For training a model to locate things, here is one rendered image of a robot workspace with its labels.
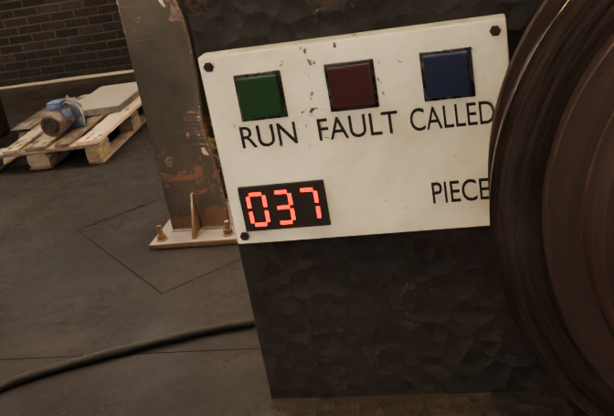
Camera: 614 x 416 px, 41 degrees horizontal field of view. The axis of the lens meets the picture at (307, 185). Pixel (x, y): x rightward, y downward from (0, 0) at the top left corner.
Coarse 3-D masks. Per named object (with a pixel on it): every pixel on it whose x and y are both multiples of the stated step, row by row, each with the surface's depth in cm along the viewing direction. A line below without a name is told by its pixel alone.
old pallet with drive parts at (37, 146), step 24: (96, 120) 520; (120, 120) 511; (144, 120) 550; (24, 144) 495; (48, 144) 486; (72, 144) 482; (96, 144) 477; (120, 144) 506; (0, 168) 501; (48, 168) 487
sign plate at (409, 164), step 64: (256, 64) 71; (320, 64) 70; (384, 64) 69; (256, 128) 73; (320, 128) 72; (384, 128) 71; (448, 128) 70; (320, 192) 74; (384, 192) 73; (448, 192) 72
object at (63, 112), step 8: (48, 104) 492; (56, 104) 492; (64, 104) 496; (72, 104) 504; (80, 104) 513; (48, 112) 489; (56, 112) 489; (64, 112) 493; (72, 112) 502; (80, 112) 510; (48, 120) 490; (56, 120) 485; (64, 120) 489; (72, 120) 500; (80, 120) 511; (48, 128) 492; (56, 128) 487; (64, 128) 490
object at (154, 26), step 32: (128, 0) 323; (160, 0) 320; (128, 32) 328; (160, 32) 326; (160, 64) 331; (192, 64) 328; (160, 96) 336; (192, 96) 333; (160, 128) 342; (192, 128) 338; (160, 160) 347; (192, 160) 345; (192, 192) 350; (224, 192) 381; (192, 224) 347; (224, 224) 344
